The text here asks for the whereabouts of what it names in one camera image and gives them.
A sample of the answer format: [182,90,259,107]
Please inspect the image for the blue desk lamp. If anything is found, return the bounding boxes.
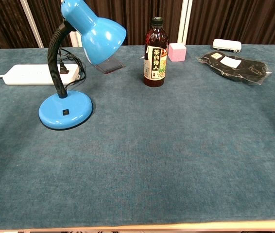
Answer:
[38,0,127,129]

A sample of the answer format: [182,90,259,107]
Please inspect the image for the white power strip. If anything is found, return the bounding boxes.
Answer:
[2,64,80,86]

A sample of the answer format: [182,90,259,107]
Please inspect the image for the teal table cloth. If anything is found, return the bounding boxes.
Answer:
[0,44,275,231]

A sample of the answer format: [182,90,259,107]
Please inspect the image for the dark flat card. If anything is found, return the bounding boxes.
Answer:
[94,57,124,75]

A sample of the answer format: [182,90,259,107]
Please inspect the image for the dark tea bottle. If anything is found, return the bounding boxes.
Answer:
[143,16,170,88]

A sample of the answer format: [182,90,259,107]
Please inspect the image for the pink cube block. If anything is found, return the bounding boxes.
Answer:
[168,43,187,62]

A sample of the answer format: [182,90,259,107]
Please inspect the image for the black socks in plastic bag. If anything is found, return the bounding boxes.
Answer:
[195,51,272,86]

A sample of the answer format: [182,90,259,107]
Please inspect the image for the dark brown curtain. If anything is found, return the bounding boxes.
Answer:
[0,0,275,50]

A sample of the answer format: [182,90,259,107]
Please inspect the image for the black lamp power cord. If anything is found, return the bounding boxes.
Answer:
[58,48,87,87]

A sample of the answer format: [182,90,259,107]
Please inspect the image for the white partition frame post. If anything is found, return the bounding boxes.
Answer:
[19,0,44,49]
[69,31,83,48]
[177,0,193,46]

